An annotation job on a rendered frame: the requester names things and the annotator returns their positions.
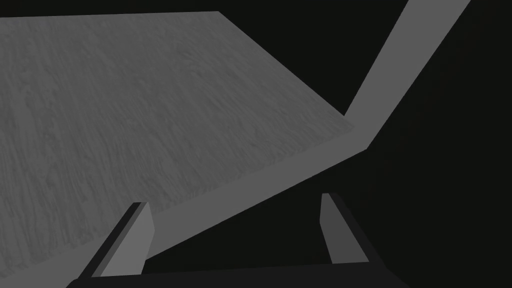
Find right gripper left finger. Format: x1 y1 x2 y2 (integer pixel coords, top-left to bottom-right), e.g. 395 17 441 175
78 201 156 279

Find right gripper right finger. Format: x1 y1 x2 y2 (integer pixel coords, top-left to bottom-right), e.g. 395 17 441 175
319 192 386 266

